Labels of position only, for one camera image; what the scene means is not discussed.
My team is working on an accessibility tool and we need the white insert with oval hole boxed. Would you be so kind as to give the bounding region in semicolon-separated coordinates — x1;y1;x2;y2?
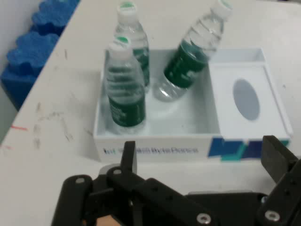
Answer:
208;62;289;137

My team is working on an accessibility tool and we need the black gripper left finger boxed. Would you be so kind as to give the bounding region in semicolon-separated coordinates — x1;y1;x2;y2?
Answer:
50;140;220;226

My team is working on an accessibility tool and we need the blue foam block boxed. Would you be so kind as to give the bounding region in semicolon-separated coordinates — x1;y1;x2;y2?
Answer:
0;0;81;111

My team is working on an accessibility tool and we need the green label water bottle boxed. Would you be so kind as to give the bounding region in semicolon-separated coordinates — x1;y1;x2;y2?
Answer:
103;35;148;135
112;1;151;94
151;0;233;103

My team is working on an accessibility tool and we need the white printed cardboard box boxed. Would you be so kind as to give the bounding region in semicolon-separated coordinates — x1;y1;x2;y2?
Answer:
93;47;294;163

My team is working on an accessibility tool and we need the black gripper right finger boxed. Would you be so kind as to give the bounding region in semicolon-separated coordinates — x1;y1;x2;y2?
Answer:
256;135;301;226

